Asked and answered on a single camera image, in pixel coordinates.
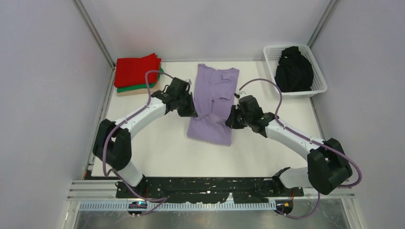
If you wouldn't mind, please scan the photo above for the lavender t-shirt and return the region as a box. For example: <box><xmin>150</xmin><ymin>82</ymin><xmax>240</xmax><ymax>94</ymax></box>
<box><xmin>187</xmin><ymin>63</ymin><xmax>240</xmax><ymax>146</ymax></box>

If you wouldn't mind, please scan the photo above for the green folded t-shirt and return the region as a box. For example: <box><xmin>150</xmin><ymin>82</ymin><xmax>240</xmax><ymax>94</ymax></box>
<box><xmin>117</xmin><ymin>74</ymin><xmax>160</xmax><ymax>96</ymax></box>

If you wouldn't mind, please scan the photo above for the white slotted cable duct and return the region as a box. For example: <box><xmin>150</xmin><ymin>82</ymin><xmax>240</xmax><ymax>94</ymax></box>
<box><xmin>78</xmin><ymin>200</ymin><xmax>276</xmax><ymax>211</ymax></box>

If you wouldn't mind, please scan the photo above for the aluminium front rail frame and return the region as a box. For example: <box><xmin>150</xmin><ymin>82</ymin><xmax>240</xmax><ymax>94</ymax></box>
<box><xmin>67</xmin><ymin>179</ymin><xmax>355</xmax><ymax>201</ymax></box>

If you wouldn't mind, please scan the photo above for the right aluminium corner post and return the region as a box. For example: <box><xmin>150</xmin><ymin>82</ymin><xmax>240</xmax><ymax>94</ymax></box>
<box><xmin>307</xmin><ymin>0</ymin><xmax>341</xmax><ymax>49</ymax></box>

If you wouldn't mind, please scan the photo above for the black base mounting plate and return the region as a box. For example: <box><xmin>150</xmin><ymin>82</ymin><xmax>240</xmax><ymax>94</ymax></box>
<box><xmin>116</xmin><ymin>177</ymin><xmax>304</xmax><ymax>204</ymax></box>

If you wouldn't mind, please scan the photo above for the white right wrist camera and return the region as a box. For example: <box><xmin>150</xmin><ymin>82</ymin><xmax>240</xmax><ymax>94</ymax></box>
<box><xmin>234</xmin><ymin>91</ymin><xmax>248</xmax><ymax>100</ymax></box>

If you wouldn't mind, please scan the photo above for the white plastic basket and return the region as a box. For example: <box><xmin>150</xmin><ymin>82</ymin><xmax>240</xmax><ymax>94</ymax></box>
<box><xmin>263</xmin><ymin>44</ymin><xmax>328</xmax><ymax>99</ymax></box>

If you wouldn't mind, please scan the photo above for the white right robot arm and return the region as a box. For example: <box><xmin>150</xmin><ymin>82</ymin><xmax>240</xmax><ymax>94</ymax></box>
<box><xmin>225</xmin><ymin>95</ymin><xmax>353</xmax><ymax>196</ymax></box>

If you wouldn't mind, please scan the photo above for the left aluminium corner post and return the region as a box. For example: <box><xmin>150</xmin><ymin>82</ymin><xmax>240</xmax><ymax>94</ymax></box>
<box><xmin>72</xmin><ymin>0</ymin><xmax>116</xmax><ymax>68</ymax></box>

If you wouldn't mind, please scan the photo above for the aluminium corner post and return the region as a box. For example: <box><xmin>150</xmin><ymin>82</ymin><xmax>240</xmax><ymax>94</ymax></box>
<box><xmin>72</xmin><ymin>0</ymin><xmax>116</xmax><ymax>68</ymax></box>
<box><xmin>307</xmin><ymin>0</ymin><xmax>341</xmax><ymax>49</ymax></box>

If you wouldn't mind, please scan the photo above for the beige folded t-shirt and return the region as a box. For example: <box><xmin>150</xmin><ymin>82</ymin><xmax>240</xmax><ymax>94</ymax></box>
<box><xmin>117</xmin><ymin>81</ymin><xmax>160</xmax><ymax>96</ymax></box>

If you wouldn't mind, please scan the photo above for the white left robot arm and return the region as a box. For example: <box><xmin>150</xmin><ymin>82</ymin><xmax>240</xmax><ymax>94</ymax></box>
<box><xmin>92</xmin><ymin>77</ymin><xmax>198</xmax><ymax>198</ymax></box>

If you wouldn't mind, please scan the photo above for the red folded t-shirt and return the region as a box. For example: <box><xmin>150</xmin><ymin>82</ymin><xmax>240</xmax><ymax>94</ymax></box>
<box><xmin>114</xmin><ymin>53</ymin><xmax>161</xmax><ymax>88</ymax></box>

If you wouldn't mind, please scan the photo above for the black t-shirt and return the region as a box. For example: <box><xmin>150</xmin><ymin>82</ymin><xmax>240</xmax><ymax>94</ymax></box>
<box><xmin>275</xmin><ymin>46</ymin><xmax>314</xmax><ymax>93</ymax></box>

